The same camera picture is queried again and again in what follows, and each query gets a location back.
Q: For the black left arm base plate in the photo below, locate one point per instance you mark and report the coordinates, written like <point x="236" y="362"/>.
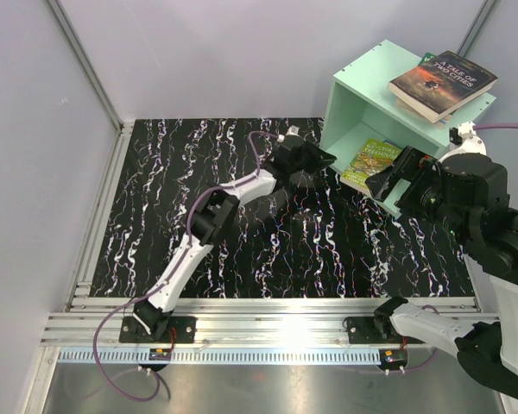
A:
<point x="179" y="329"/>

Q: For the lime green 65-storey treehouse book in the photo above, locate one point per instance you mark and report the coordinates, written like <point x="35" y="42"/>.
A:
<point x="373" y="157"/>

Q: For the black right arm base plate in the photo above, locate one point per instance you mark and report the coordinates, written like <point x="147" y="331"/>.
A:
<point x="370" y="330"/>

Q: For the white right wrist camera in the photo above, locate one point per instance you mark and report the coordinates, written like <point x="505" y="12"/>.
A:
<point x="464" y="140"/>

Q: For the dark tale of two cities book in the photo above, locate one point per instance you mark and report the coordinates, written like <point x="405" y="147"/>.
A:
<point x="437" y="87"/>

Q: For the slotted white cable duct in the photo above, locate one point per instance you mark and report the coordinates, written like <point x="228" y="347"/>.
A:
<point x="223" y="356"/>

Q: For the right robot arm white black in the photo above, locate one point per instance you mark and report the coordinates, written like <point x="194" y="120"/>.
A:
<point x="467" y="195"/>

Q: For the mint green open cabinet box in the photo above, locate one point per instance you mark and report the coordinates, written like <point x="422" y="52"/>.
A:
<point x="360" y="107"/>

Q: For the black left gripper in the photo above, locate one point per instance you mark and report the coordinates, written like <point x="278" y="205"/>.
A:
<point x="318" y="159"/>

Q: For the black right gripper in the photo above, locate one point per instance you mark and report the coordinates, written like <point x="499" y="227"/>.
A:
<point x="415" y="166"/>

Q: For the green 104-storey treehouse book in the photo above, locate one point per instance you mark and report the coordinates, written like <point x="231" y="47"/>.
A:
<point x="427" y="59"/>

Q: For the aluminium rail frame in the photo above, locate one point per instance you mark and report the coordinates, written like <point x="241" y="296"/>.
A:
<point x="280" y="323"/>

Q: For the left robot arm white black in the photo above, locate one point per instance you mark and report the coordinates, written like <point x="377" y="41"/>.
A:
<point x="211" y="217"/>

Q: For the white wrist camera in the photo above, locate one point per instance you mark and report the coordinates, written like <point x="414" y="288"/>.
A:
<point x="292" y="132"/>
<point x="464" y="140"/>

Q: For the aluminium corner post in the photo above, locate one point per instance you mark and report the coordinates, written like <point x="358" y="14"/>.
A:
<point x="69" y="33"/>
<point x="470" y="46"/>

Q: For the black marble pattern mat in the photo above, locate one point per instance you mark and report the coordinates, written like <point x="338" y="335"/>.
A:
<point x="315" y="238"/>

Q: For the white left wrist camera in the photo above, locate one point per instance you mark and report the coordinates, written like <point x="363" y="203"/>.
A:
<point x="292" y="132"/>

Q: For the right aluminium corner post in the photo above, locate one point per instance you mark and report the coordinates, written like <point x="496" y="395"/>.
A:
<point x="470" y="46"/>

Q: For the left aluminium corner post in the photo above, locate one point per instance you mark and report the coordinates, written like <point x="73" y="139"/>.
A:
<point x="69" y="33"/>

